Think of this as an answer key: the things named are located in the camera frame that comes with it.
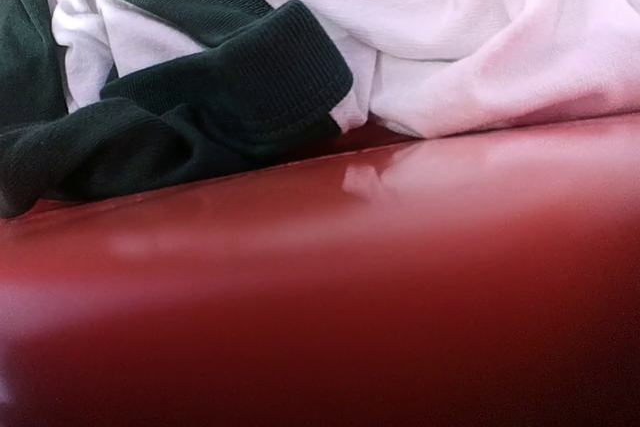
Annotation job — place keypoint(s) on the orange plastic basin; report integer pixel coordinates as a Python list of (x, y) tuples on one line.
[(484, 280)]

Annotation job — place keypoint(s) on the white garment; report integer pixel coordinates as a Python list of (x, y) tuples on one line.
[(426, 68)]

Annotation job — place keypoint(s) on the dark green garment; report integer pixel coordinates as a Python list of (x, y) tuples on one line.
[(265, 83)]

